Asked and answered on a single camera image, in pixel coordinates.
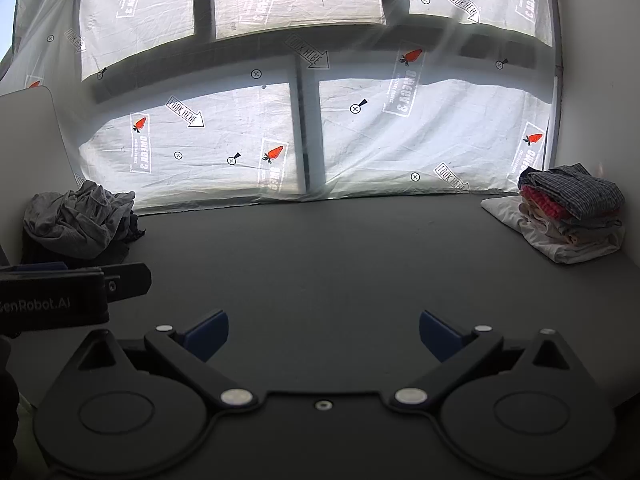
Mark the folded plaid shirt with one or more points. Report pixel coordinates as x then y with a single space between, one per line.
575 190

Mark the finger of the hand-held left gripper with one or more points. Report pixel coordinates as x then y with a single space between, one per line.
132 280
45 266

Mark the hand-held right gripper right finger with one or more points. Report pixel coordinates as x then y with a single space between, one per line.
435 332

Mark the printed white sheet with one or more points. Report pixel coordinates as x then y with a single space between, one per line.
350 125

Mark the grey zip hoodie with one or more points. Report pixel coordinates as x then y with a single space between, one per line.
75 215

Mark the folded beige garment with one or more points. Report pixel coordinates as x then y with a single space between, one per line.
585 232

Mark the grey window frame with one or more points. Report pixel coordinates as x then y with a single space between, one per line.
305 125

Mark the folded white garment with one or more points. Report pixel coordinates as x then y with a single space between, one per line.
505 212

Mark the black knit garment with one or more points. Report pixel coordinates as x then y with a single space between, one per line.
40 259

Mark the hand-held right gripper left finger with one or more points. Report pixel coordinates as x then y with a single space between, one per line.
210 332

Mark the folded red knit garment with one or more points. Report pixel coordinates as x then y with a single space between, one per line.
542 202

